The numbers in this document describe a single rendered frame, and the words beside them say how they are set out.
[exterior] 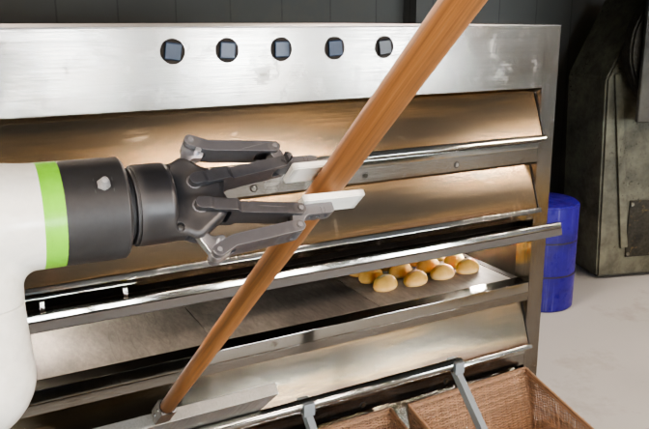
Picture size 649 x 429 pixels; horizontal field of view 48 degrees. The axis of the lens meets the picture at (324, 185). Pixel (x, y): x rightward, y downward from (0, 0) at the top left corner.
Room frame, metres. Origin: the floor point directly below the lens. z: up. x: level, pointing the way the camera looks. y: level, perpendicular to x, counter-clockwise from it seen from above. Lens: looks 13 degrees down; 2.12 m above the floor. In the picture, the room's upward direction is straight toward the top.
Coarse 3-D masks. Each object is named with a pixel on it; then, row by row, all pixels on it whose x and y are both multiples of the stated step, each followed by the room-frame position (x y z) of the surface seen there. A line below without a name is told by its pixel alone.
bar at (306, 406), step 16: (416, 368) 1.86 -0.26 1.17; (432, 368) 1.86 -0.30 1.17; (448, 368) 1.89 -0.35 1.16; (464, 368) 1.90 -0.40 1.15; (368, 384) 1.77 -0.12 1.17; (384, 384) 1.79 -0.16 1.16; (400, 384) 1.81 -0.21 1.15; (464, 384) 1.88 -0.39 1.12; (304, 400) 1.68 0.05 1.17; (320, 400) 1.70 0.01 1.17; (336, 400) 1.72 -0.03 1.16; (464, 400) 1.86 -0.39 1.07; (240, 416) 1.60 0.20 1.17; (256, 416) 1.61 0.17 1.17; (272, 416) 1.63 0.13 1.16; (304, 416) 1.66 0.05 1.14; (480, 416) 1.82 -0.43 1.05
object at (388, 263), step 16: (448, 240) 2.36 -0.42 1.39; (496, 240) 2.26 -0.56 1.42; (512, 240) 2.29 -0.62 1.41; (528, 240) 2.32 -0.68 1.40; (352, 256) 2.19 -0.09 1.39; (416, 256) 2.11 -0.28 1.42; (432, 256) 2.14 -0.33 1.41; (320, 272) 1.95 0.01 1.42; (336, 272) 1.98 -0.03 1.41; (352, 272) 2.00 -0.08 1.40; (160, 288) 1.93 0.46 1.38; (176, 288) 1.90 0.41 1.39; (272, 288) 1.88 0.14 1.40; (64, 304) 1.81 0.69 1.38; (80, 304) 1.78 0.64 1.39; (144, 304) 1.72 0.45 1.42; (160, 304) 1.74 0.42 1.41; (176, 304) 1.75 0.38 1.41; (64, 320) 1.63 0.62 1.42; (80, 320) 1.64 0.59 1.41; (96, 320) 1.66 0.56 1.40
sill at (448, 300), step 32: (480, 288) 2.46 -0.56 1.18; (512, 288) 2.49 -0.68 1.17; (320, 320) 2.18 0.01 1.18; (352, 320) 2.18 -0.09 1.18; (384, 320) 2.23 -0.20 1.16; (192, 352) 1.95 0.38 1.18; (224, 352) 1.97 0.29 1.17; (256, 352) 2.02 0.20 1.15; (64, 384) 1.76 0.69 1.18; (96, 384) 1.79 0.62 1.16
